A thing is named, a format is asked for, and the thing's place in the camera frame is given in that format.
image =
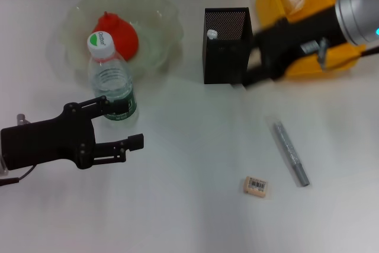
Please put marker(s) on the clear plastic water bottle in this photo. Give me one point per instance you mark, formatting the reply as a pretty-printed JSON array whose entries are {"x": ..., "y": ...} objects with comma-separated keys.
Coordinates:
[{"x": 111, "y": 81}]

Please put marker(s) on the beige eraser with barcode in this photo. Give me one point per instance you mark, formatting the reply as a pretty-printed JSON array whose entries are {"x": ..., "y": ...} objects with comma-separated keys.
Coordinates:
[{"x": 256, "y": 185}]

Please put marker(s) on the black mesh pen holder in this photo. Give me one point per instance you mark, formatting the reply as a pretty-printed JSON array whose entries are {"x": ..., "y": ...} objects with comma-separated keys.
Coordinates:
[{"x": 226, "y": 63}]

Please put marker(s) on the green white toothbrush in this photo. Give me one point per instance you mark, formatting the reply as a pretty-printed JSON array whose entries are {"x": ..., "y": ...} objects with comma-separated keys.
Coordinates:
[{"x": 212, "y": 34}]

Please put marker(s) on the silver grey pen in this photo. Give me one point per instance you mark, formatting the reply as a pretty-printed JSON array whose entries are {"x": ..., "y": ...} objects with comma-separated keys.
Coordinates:
[{"x": 288, "y": 149}]

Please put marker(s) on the green glass fruit plate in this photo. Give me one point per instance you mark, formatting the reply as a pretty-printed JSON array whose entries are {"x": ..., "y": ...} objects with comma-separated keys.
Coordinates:
[{"x": 157, "y": 28}]

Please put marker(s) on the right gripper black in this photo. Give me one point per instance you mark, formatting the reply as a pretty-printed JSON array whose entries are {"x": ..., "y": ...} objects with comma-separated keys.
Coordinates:
[{"x": 296, "y": 39}]

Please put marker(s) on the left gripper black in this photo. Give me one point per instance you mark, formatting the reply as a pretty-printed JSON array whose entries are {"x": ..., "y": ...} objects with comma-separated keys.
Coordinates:
[{"x": 47, "y": 143}]

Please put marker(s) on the red-orange toy orange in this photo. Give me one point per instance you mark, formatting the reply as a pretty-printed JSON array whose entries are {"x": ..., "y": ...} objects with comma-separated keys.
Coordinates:
[{"x": 124, "y": 39}]

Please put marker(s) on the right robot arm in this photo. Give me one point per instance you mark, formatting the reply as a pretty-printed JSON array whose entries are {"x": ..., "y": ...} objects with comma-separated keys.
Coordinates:
[{"x": 358, "y": 13}]

